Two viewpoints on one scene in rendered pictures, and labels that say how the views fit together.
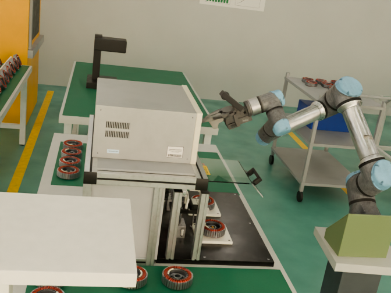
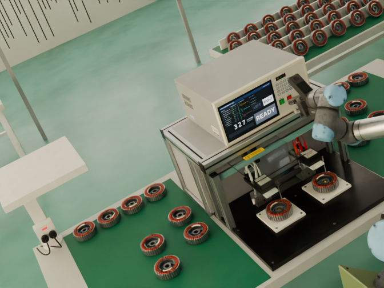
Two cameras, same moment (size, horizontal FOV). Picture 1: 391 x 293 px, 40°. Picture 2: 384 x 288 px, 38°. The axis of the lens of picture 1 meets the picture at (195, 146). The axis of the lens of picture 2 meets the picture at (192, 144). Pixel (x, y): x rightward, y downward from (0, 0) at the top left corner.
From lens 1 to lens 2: 2.54 m
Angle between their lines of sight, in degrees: 76
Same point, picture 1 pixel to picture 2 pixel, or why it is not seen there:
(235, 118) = (301, 108)
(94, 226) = (43, 174)
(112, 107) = (179, 83)
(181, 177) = (192, 155)
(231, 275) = (231, 255)
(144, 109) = (191, 89)
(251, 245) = (288, 243)
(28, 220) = (39, 158)
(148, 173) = (184, 144)
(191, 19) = not seen: outside the picture
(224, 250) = (260, 234)
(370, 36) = not seen: outside the picture
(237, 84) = not seen: outside the picture
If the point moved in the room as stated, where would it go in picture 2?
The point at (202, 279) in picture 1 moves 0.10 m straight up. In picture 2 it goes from (211, 246) to (205, 228)
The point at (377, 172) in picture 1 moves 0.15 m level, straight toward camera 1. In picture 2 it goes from (370, 235) to (318, 243)
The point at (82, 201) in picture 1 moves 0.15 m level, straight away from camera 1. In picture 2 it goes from (70, 156) to (101, 140)
